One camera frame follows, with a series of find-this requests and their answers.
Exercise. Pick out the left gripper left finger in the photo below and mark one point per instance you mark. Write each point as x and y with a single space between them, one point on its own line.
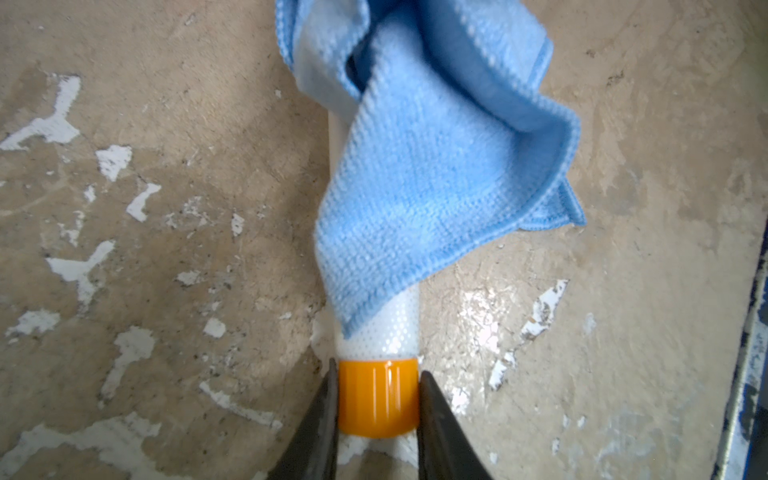
313 450

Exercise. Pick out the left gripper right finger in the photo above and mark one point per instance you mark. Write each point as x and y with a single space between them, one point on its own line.
444 451

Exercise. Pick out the orange cap toothpaste tube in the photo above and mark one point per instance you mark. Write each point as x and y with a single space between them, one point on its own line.
379 369

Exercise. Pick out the blue microfiber cloth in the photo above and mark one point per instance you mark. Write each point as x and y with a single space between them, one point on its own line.
450 145

